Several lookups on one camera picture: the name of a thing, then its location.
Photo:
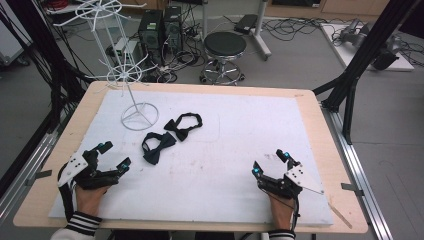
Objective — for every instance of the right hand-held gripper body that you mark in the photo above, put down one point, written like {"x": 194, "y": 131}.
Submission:
{"x": 293, "y": 180}

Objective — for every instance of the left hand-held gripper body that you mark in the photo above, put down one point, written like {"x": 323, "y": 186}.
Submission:
{"x": 80, "y": 173}

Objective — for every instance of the dark navy bow tie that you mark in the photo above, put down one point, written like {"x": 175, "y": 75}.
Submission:
{"x": 156, "y": 148}

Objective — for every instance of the black bow tie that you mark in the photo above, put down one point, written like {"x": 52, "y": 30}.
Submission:
{"x": 182, "y": 131}

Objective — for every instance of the person's left hand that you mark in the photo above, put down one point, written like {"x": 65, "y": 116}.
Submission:
{"x": 88, "y": 200}

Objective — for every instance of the person's right hand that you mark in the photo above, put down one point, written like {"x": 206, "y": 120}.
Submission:
{"x": 281, "y": 211}

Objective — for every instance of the white device box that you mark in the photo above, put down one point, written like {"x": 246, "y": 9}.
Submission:
{"x": 128, "y": 50}

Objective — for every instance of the white floor platform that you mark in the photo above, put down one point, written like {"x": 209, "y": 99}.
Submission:
{"x": 346, "y": 55}

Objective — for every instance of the black computer tower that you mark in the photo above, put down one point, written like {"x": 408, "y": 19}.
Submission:
{"x": 172, "y": 26}
{"x": 150, "y": 31}

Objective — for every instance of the black round stool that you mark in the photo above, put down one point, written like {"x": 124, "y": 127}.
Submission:
{"x": 225, "y": 43}

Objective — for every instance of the black flat adapter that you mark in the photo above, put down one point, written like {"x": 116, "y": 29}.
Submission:
{"x": 246, "y": 23}

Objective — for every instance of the wooden cabinet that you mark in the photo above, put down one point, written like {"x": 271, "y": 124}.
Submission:
{"x": 353, "y": 8}

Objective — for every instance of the aluminium rail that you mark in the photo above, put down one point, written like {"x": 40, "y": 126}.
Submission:
{"x": 358, "y": 166}
{"x": 30, "y": 166}

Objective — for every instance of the black metal frame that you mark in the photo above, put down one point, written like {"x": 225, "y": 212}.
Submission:
{"x": 43, "y": 43}
{"x": 363, "y": 53}

